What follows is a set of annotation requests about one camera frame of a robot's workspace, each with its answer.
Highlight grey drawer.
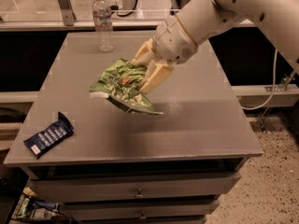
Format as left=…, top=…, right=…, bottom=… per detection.
left=29, top=172, right=241, bottom=203
left=61, top=199, right=219, bottom=221

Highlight upper grey drawer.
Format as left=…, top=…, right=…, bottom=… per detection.
left=29, top=172, right=241, bottom=203

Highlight white cable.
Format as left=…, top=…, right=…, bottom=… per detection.
left=241, top=49, right=278, bottom=111

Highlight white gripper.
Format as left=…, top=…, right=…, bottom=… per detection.
left=132, top=16, right=198, bottom=93

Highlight clear plastic water bottle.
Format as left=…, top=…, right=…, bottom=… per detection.
left=92, top=0, right=114, bottom=52

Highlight blue rxbar blueberry wrapper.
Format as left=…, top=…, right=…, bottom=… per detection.
left=23, top=112, right=74, bottom=159

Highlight green jalapeno chip bag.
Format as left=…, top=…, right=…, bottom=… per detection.
left=89, top=58, right=162, bottom=115

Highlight lower grey drawer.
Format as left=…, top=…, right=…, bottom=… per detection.
left=61, top=199, right=219, bottom=221

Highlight grey drawer cabinet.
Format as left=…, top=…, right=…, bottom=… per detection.
left=5, top=31, right=263, bottom=224

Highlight clutter items on floor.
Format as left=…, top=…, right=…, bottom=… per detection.
left=12, top=188, right=68, bottom=224

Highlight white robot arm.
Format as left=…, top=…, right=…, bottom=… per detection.
left=133, top=0, right=299, bottom=93

